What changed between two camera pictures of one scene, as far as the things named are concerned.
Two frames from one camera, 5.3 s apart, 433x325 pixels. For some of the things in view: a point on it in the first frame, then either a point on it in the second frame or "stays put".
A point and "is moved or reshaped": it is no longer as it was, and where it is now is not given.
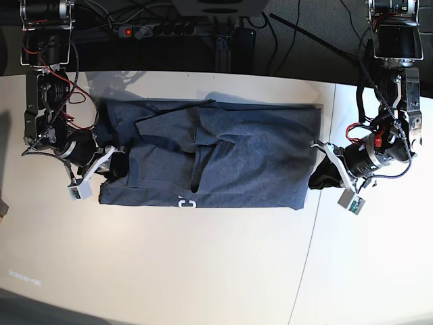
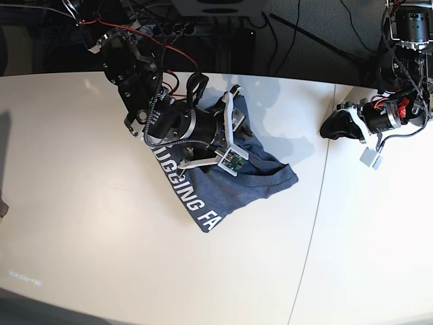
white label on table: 16,274 stays put
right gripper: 356,160 to 379,114
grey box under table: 221,8 stays put
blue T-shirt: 189,153 is moved or reshaped
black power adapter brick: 243,51 stays put
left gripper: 85,152 to 206,134
